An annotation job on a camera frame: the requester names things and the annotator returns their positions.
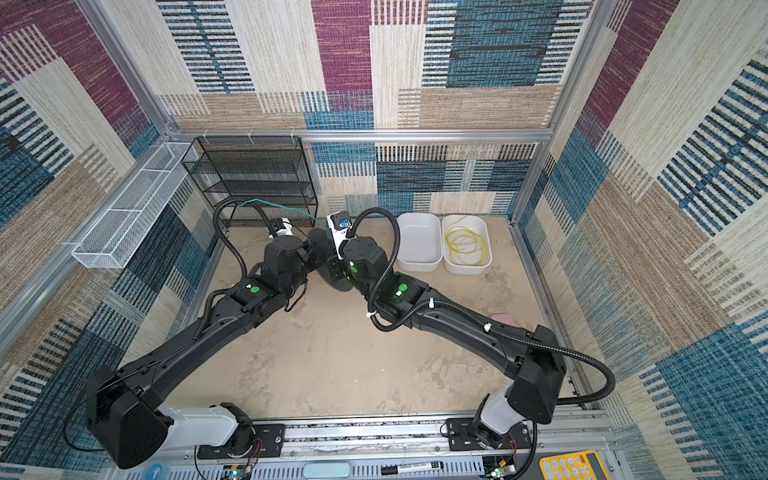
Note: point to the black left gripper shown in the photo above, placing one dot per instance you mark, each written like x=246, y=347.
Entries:
x=311, y=254

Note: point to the black perforated cable spool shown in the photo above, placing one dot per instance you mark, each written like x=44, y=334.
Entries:
x=333, y=273

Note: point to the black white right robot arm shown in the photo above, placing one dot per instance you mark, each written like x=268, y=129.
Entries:
x=529, y=360

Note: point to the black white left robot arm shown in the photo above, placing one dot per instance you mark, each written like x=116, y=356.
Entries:
x=125, y=408

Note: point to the white plastic tub left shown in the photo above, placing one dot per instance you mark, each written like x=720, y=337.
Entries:
x=421, y=245

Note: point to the white plastic tub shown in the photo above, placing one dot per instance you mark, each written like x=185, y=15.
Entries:
x=466, y=245
x=421, y=245

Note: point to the white plastic tub right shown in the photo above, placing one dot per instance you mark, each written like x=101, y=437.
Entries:
x=466, y=245

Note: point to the light blue label plate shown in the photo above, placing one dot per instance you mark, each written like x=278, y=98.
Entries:
x=326, y=470

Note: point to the black marker pen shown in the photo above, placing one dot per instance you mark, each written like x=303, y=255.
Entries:
x=412, y=468

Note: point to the yellow keypad pendant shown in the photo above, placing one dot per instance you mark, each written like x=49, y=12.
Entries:
x=581, y=465

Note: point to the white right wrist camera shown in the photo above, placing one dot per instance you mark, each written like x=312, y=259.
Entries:
x=339, y=223

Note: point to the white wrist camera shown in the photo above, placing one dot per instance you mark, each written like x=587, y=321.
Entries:
x=339, y=223
x=283, y=227

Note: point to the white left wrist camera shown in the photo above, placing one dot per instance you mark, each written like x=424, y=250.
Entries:
x=283, y=227

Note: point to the black wire mesh shelf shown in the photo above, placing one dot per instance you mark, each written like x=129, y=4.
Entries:
x=271, y=172

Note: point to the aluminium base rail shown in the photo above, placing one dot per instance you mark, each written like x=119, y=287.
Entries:
x=371, y=442

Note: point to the white wire mesh basket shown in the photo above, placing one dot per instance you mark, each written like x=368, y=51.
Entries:
x=114, y=239

